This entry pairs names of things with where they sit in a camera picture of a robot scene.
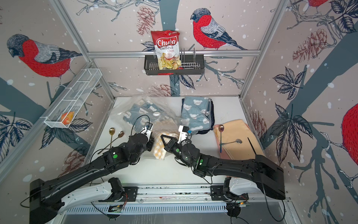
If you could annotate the silver spoon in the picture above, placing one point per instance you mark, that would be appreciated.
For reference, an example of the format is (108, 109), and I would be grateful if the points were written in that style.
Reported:
(239, 141)

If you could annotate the gold spoon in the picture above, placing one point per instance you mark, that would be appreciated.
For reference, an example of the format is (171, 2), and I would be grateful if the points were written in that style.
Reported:
(111, 132)

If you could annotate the black wall shelf basket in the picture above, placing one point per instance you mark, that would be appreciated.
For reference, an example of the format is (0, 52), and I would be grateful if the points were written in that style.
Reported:
(181, 65)

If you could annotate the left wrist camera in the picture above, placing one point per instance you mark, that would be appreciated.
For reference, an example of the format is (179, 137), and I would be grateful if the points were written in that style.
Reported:
(147, 130)

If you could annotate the copper spoon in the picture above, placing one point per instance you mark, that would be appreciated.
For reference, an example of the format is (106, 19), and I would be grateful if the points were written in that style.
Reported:
(120, 135)

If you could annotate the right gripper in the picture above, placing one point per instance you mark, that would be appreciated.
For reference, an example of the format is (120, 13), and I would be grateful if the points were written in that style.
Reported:
(167, 146)

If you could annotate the white mesh wall basket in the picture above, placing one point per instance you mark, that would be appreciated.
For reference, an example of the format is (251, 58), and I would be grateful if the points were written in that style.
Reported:
(74, 98)

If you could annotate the clear plastic vacuum bag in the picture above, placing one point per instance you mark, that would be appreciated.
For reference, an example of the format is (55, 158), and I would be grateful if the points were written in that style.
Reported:
(124, 104)

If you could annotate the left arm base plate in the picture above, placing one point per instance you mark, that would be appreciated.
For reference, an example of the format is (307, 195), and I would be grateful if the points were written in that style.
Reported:
(122, 194)

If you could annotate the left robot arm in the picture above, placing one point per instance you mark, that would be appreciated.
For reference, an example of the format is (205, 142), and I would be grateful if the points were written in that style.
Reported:
(47, 197)

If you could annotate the teal bear blanket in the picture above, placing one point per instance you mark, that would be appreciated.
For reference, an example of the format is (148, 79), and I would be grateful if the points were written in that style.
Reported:
(138, 115)

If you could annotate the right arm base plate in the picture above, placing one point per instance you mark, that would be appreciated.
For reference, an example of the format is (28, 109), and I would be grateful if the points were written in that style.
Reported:
(223, 193)

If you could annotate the red Chuba chips bag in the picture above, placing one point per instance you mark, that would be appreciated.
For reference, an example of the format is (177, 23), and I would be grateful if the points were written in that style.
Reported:
(167, 49)

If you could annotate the beige pink cutting board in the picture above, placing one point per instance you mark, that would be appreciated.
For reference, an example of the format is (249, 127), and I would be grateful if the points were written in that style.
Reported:
(237, 129)

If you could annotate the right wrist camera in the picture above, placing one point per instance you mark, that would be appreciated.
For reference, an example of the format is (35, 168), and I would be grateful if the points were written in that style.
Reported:
(184, 132)

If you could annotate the beige checkered blanket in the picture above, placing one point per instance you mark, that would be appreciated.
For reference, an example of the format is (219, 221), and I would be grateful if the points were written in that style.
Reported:
(167, 127)

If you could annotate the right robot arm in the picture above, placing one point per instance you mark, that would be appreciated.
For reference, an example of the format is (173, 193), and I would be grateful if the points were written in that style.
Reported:
(268, 176)

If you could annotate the orange item in basket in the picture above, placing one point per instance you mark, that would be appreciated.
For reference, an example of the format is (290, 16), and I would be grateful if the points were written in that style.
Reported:
(67, 118)

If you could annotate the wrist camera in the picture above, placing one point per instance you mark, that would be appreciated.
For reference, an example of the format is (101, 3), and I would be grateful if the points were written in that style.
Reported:
(184, 132)
(147, 130)

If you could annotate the black spoon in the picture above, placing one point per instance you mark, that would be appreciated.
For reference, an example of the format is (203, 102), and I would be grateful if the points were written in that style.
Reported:
(252, 146)

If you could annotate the navy star blanket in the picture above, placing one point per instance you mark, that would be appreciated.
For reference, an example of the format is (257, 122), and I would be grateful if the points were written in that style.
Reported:
(212, 114)

